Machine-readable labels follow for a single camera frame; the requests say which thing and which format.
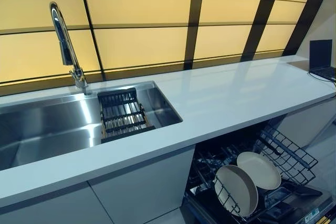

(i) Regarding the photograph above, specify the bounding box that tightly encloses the beige round plate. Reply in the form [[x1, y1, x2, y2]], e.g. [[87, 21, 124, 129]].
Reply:
[[236, 151, 282, 191], [214, 164, 259, 218]]

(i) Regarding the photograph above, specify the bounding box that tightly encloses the dishwasher plate rack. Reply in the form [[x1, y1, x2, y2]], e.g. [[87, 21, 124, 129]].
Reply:
[[186, 144, 292, 221]]

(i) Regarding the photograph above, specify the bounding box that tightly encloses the black dish rack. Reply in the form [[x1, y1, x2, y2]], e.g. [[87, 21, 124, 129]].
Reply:
[[97, 87, 156, 144]]

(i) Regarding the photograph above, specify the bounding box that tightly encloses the stainless steel sink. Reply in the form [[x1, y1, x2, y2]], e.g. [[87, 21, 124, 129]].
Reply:
[[0, 81, 184, 172]]

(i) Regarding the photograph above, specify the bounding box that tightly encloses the chrome kitchen faucet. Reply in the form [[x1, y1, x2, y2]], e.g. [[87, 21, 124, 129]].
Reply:
[[49, 1, 93, 97]]

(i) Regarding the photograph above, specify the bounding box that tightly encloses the black laptop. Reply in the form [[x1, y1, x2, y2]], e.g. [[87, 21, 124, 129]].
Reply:
[[309, 39, 336, 80]]

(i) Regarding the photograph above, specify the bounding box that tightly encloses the dishwasher wire grid basket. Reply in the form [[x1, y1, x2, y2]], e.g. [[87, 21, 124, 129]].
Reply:
[[255, 125, 319, 185]]

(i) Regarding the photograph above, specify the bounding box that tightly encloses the black laptop cable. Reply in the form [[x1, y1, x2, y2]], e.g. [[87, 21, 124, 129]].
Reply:
[[308, 71, 336, 92]]

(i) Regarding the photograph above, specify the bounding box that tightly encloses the dishwasher wire rack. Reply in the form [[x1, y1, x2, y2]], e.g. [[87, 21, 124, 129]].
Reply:
[[182, 112, 336, 224]]

